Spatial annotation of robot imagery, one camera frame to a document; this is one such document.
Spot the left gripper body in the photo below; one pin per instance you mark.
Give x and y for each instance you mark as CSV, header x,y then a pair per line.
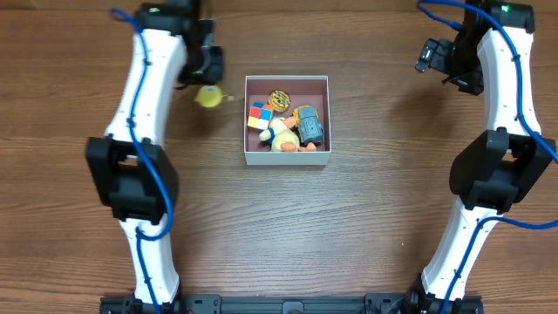
x,y
208,75

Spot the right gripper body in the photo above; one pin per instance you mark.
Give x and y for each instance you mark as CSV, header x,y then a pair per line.
x,y
467,81

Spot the yellow wooden rattle drum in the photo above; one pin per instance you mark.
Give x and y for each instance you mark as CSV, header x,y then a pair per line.
x,y
211,96

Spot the colourful two-by-two puzzle cube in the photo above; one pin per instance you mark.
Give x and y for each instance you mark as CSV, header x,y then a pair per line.
x,y
259,115

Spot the round golden cookie toy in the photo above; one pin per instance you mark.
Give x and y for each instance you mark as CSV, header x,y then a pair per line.
x,y
280,100

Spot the plush duck toy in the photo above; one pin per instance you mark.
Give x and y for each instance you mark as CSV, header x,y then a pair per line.
x,y
282,138

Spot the yellow and grey toy truck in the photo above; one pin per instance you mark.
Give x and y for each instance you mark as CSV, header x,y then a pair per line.
x,y
309,126

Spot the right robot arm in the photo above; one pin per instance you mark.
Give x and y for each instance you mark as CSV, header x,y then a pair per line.
x,y
489,56

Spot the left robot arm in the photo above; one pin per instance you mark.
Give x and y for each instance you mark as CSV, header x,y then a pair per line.
x,y
172,50

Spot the white box with maroon interior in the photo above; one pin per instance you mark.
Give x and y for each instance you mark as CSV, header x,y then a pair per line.
x,y
303,91

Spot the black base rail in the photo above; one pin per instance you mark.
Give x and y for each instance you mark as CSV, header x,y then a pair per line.
x,y
287,304

